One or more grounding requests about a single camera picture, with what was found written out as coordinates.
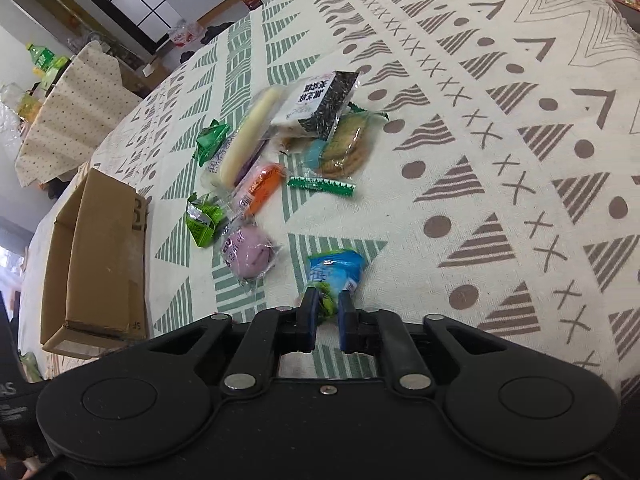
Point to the pack of water bottles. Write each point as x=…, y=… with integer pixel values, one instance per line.
x=182, y=32

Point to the purple round cake packet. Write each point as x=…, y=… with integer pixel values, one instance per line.
x=247, y=252

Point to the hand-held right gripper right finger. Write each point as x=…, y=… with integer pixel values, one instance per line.
x=345, y=312

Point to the long white cake packet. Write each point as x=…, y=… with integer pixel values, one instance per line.
x=245, y=140

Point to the patterned bed cover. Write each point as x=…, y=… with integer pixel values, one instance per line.
x=500, y=110

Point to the green drink bottle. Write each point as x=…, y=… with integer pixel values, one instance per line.
x=42, y=59

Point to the blue snack packet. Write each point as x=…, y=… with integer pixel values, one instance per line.
x=335, y=270

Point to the clear cookie packet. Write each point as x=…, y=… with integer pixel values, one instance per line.
x=345, y=147

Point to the black and white seed packet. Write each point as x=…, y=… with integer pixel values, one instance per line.
x=320, y=105

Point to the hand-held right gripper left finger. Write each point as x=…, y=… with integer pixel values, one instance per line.
x=312, y=310

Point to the green foil snack packet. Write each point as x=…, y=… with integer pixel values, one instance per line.
x=202, y=217
x=212, y=142

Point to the orange sausage packet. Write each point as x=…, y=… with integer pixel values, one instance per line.
x=262, y=185

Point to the black slipper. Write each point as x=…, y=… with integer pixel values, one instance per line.
x=188, y=56
x=216, y=31

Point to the cream dotted cloth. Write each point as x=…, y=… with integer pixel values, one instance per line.
x=70, y=110

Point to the brown cardboard box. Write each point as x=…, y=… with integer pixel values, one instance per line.
x=105, y=260

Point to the clear plastic bag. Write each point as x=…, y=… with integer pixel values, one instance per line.
x=12, y=115

